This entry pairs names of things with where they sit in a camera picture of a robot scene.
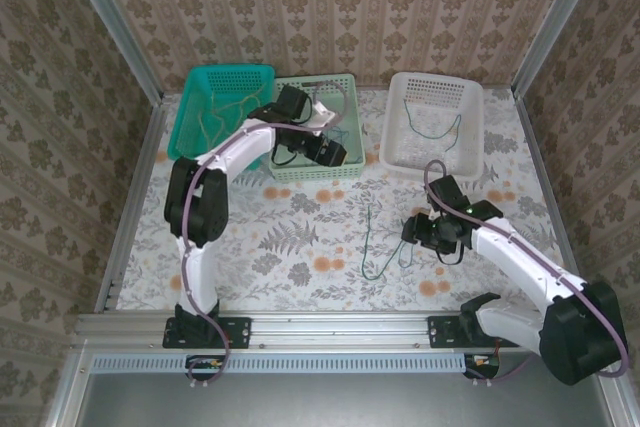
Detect blue cable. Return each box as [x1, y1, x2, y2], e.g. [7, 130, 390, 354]
[327, 124, 352, 148]

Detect yellow cable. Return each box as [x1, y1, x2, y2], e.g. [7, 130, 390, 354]
[219, 81, 266, 116]
[197, 94, 226, 148]

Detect green cable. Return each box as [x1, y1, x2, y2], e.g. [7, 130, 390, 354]
[360, 204, 416, 282]
[402, 99, 464, 153]

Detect mint green plastic basket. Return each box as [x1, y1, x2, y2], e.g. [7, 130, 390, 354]
[267, 73, 366, 183]

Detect teal plastic basket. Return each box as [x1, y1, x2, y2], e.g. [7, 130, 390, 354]
[167, 64, 276, 161]

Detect floral print tablecloth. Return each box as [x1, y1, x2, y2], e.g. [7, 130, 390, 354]
[112, 86, 581, 313]

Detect white plastic basket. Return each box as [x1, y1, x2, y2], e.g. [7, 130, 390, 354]
[378, 71, 485, 182]

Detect grey metal sheet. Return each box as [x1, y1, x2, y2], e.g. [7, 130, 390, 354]
[64, 351, 614, 427]

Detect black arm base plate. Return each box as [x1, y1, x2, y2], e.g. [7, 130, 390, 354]
[427, 315, 521, 349]
[164, 315, 252, 349]

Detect aluminium side rail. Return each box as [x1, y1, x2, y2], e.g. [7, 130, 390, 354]
[102, 96, 169, 316]
[514, 91, 594, 311]

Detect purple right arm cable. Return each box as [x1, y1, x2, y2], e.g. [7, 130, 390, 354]
[423, 160, 630, 388]

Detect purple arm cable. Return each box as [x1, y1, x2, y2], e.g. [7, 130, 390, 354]
[182, 80, 357, 391]
[423, 160, 630, 388]

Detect long aluminium mounting rail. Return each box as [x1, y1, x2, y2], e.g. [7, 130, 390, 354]
[74, 309, 614, 351]

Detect grey slotted cable duct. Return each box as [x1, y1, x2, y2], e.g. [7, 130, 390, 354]
[94, 352, 466, 374]

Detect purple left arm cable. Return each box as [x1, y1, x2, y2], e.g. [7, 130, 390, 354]
[182, 80, 357, 391]

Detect aluminium frame post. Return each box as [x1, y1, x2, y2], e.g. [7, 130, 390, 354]
[512, 0, 599, 98]
[59, 0, 166, 103]

